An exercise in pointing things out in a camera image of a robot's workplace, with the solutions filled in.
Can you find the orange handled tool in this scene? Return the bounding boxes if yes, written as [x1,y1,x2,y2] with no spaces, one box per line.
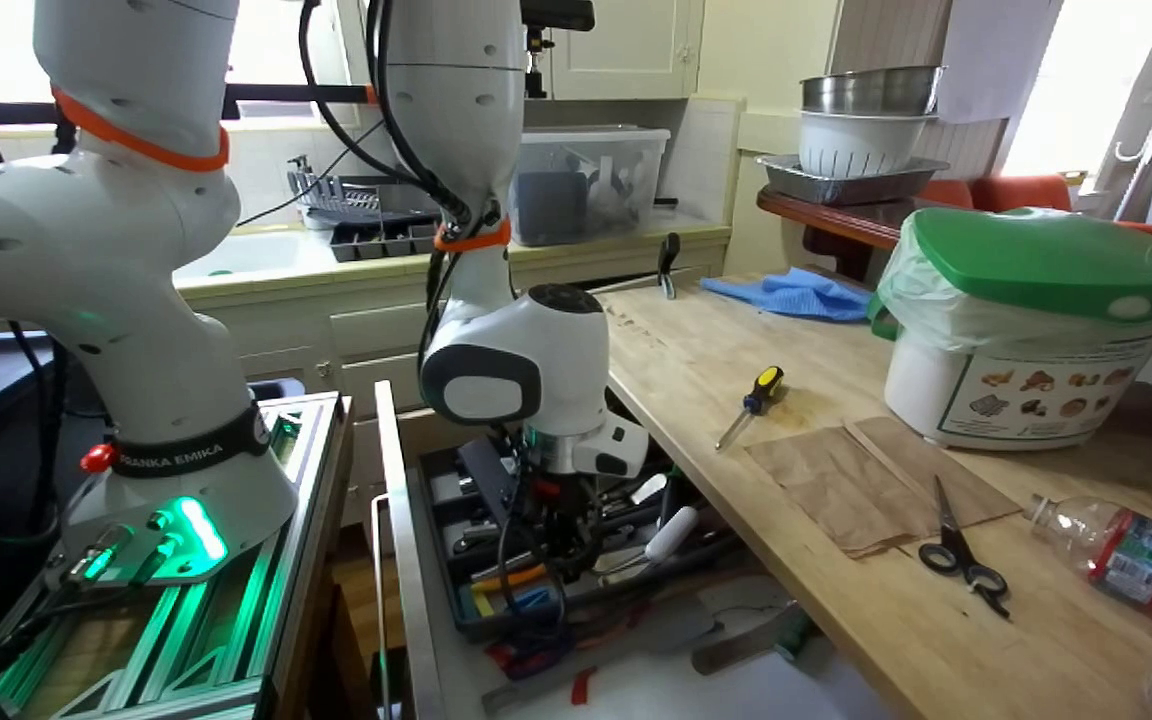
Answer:
[468,562,553,597]

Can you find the black scissors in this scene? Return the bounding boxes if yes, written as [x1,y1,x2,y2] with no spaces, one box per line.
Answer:
[915,478,1008,619]

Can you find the white handled utensil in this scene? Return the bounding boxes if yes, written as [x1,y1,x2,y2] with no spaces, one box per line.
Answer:
[644,502,702,562]

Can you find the white bin with green lid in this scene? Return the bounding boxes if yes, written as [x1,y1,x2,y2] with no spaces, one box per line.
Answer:
[877,208,1152,451]

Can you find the brown paper bag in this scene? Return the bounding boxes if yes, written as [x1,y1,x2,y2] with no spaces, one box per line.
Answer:
[750,416,1016,559]

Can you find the blue cloth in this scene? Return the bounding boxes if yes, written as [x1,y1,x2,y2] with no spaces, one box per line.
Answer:
[705,269,872,324]

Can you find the yellow black screwdriver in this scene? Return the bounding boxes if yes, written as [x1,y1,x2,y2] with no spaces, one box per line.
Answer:
[720,365,786,443]

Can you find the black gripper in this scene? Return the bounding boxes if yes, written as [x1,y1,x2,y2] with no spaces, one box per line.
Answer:
[516,467,601,554]

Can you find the black utensil organizer tray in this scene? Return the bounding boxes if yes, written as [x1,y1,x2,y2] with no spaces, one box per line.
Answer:
[419,437,740,640]

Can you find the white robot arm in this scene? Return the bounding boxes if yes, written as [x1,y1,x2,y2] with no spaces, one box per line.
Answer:
[0,0,649,589]

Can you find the black handled tool on counter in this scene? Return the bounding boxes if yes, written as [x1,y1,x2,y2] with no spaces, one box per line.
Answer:
[658,232,679,298]

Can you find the clear plastic bottle red label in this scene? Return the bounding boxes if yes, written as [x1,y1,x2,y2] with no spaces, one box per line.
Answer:
[1030,496,1152,616]

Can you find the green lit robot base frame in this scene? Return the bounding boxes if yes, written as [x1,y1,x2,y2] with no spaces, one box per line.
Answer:
[0,393,354,720]

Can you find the open wooden drawer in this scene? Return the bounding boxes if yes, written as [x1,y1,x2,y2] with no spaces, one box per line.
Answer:
[374,381,887,720]

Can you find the black muffin tray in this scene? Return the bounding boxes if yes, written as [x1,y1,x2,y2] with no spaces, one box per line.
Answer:
[329,215,437,259]

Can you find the clear plastic storage container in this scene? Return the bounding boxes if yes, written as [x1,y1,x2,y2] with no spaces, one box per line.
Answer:
[511,122,674,245]

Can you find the stainless steel bowl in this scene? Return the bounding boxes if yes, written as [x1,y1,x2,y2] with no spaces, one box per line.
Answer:
[799,64,942,117]

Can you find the cream cabinet drawers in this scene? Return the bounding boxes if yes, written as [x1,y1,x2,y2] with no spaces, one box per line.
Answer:
[178,227,730,404]

